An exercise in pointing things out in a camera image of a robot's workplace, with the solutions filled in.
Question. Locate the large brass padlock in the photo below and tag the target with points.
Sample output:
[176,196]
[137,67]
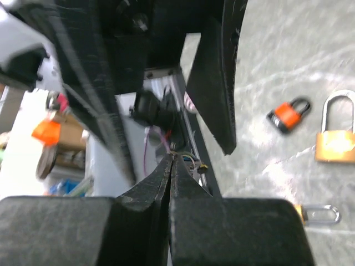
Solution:
[335,145]

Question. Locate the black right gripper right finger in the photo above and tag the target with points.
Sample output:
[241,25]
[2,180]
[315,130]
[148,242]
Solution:
[207,230]

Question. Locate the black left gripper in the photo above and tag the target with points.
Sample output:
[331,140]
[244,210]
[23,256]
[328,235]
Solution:
[104,47]

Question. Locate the orange cloth in background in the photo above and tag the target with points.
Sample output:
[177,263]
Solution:
[47,132]

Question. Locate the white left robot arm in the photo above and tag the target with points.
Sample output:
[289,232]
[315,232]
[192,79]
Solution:
[24,30]

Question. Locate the orange black small padlock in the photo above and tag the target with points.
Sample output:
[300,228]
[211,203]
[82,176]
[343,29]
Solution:
[289,114]

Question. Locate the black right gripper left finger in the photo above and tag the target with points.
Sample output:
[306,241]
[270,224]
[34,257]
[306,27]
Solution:
[131,229]

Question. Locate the purple striped sponge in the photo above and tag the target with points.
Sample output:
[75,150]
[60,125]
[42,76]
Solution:
[189,105]

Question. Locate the small brass padlock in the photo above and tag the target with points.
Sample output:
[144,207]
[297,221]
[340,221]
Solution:
[318,215]

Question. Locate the cardboard box in background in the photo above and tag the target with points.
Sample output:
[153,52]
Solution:
[71,147]

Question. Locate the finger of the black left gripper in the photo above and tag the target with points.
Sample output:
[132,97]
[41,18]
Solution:
[212,78]

